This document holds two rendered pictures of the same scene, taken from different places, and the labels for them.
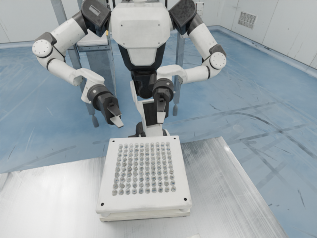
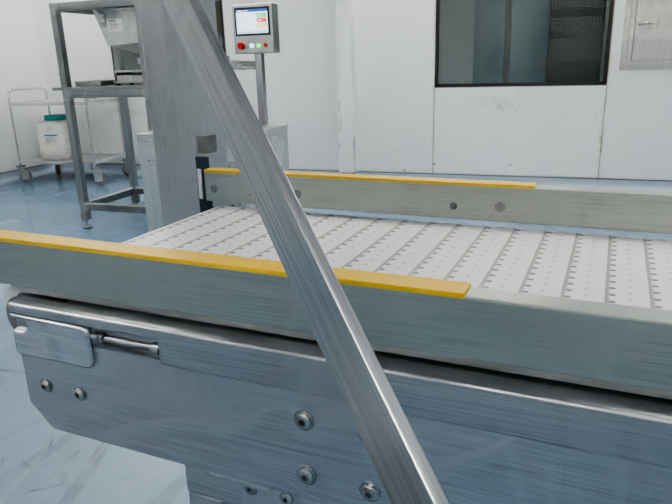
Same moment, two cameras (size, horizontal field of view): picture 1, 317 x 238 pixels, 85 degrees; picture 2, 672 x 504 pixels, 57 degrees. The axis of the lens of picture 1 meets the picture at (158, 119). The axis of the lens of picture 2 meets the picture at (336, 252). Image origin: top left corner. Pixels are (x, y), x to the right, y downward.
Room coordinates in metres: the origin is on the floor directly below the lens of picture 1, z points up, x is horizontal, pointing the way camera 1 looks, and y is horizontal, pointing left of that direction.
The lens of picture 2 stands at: (2.07, 0.26, 1.08)
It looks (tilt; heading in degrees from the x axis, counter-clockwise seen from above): 17 degrees down; 126
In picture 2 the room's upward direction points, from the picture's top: 2 degrees counter-clockwise
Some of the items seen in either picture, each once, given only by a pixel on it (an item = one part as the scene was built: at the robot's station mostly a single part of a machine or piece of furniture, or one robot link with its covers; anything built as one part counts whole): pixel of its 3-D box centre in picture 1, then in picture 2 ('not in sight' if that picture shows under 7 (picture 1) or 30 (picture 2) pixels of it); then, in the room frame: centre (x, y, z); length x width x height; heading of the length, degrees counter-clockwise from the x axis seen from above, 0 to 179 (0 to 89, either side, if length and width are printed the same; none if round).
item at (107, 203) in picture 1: (144, 167); not in sight; (0.30, 0.04, 0.96); 0.25 x 0.24 x 0.02; 93
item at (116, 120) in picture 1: (117, 122); not in sight; (0.47, 0.15, 1.00); 0.06 x 0.03 x 0.02; 36
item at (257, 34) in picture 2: not in sight; (257, 66); (-0.31, 2.81, 1.07); 0.23 x 0.10 x 0.62; 17
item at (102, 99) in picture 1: (105, 104); not in sight; (0.54, 0.20, 1.03); 0.12 x 0.10 x 0.13; 36
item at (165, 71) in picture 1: (171, 76); not in sight; (0.73, -0.06, 1.04); 0.13 x 0.07 x 0.09; 108
